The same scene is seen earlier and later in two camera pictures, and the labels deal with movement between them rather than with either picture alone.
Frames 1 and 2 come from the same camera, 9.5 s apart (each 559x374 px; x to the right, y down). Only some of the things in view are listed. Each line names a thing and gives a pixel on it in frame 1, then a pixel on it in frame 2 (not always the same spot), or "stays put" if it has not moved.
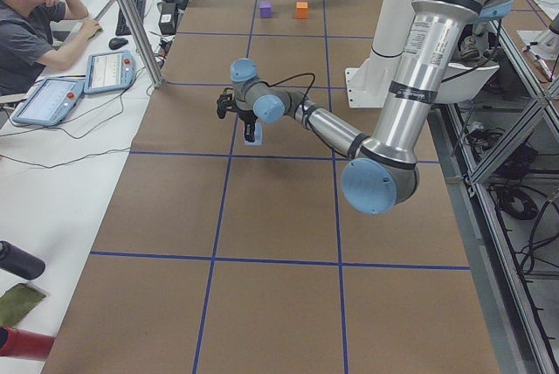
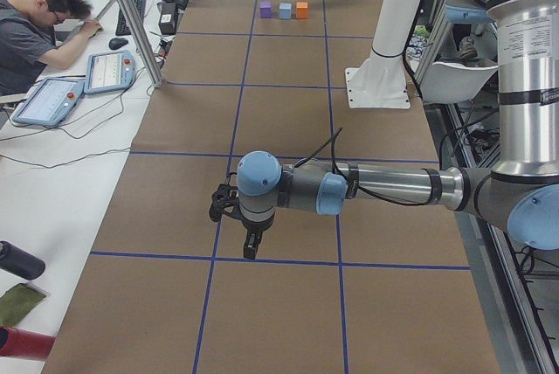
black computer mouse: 116,43 stays put
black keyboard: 139,0 stays put
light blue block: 258,135 to 285,10
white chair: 463,84 stays put
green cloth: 16,302 stays put
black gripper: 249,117 to 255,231
